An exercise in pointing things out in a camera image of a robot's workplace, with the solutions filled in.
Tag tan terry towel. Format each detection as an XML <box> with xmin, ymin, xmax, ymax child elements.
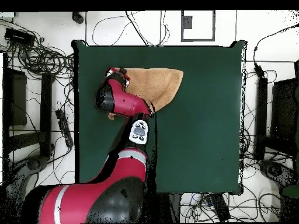
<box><xmin>107</xmin><ymin>67</ymin><xmax>185</xmax><ymax>120</ymax></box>

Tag small black round device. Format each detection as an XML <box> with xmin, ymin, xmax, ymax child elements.
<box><xmin>71</xmin><ymin>11</ymin><xmax>85</xmax><ymax>25</ymax></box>

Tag black power strip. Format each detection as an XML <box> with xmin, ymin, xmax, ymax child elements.
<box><xmin>55</xmin><ymin>108</ymin><xmax>74</xmax><ymax>149</ymax></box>

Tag black adapter box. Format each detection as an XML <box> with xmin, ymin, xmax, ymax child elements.
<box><xmin>4</xmin><ymin>27</ymin><xmax>36</xmax><ymax>47</ymax></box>

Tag dark green table cloth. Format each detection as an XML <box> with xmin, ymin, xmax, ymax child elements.
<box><xmin>71</xmin><ymin>40</ymin><xmax>248</xmax><ymax>195</ymax></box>

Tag dark grey stand base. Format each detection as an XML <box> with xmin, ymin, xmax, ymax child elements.
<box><xmin>4</xmin><ymin>155</ymin><xmax>50</xmax><ymax>224</ymax></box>
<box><xmin>258</xmin><ymin>159</ymin><xmax>299</xmax><ymax>222</ymax></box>

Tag black power brick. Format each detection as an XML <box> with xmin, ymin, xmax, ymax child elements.
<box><xmin>205</xmin><ymin>193</ymin><xmax>231</xmax><ymax>222</ymax></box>

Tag thin looped black cable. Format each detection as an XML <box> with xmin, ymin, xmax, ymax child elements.
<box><xmin>92</xmin><ymin>10</ymin><xmax>171</xmax><ymax>47</ymax></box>

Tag black frame stand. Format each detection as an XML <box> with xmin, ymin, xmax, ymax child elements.
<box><xmin>2</xmin><ymin>53</ymin><xmax>56</xmax><ymax>160</ymax></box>
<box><xmin>253</xmin><ymin>59</ymin><xmax>299</xmax><ymax>169</ymax></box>

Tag tangled black cables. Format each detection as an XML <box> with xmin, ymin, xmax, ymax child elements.
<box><xmin>240</xmin><ymin>102</ymin><xmax>281</xmax><ymax>222</ymax></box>
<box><xmin>0</xmin><ymin>18</ymin><xmax>75</xmax><ymax>81</ymax></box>

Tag grey square frame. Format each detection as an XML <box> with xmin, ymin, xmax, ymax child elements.
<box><xmin>180</xmin><ymin>10</ymin><xmax>216</xmax><ymax>43</ymax></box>

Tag black cable with plug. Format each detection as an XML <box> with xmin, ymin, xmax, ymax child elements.
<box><xmin>253</xmin><ymin>23</ymin><xmax>299</xmax><ymax>79</ymax></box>

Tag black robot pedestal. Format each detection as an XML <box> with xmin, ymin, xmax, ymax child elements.
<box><xmin>154</xmin><ymin>193</ymin><xmax>182</xmax><ymax>223</ymax></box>

